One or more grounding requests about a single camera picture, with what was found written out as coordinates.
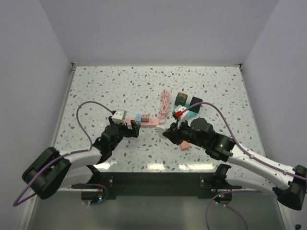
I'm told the pink brown plug adapter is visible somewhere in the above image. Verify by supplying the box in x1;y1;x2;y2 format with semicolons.
142;114;150;123

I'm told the green cube adapter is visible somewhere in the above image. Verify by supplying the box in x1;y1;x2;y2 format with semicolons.
174;92;188;106

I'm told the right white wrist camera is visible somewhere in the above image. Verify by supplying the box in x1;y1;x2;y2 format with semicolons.
172;105;189;128

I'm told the pink power strip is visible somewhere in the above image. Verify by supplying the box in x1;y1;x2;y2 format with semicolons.
125;118;159;128

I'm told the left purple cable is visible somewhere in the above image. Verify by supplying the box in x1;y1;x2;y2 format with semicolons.
12;101;116;207

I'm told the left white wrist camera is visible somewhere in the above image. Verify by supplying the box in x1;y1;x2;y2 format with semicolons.
111;110;127;124

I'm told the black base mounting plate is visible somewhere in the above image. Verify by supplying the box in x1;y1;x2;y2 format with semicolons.
81;172;233;207

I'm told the teal triangular socket base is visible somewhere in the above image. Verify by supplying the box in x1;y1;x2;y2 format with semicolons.
172;104;201;120

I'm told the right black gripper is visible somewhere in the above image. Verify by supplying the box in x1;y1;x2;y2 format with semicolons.
163;118;207;149

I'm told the orange plug adapter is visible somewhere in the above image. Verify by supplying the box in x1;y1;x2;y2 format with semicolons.
179;141;190;151

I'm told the pink coiled power cord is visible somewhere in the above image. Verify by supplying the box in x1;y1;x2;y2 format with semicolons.
155;89;171;127

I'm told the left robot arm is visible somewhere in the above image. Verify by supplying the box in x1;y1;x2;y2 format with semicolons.
22;117;141;199

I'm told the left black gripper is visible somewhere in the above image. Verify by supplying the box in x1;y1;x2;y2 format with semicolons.
108;115;140;150

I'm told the blue plug adapter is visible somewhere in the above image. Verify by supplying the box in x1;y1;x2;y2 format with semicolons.
135;114;142;123

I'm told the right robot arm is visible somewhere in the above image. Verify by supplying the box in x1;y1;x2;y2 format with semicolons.
162;118;307;210

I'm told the white square plug adapter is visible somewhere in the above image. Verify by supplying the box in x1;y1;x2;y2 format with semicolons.
155;125;167;139

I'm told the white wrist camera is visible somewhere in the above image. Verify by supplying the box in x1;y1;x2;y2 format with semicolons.
172;105;189;128
111;110;127;124

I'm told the black cube adapter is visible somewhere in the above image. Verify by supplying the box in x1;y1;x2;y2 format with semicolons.
189;96;203;113

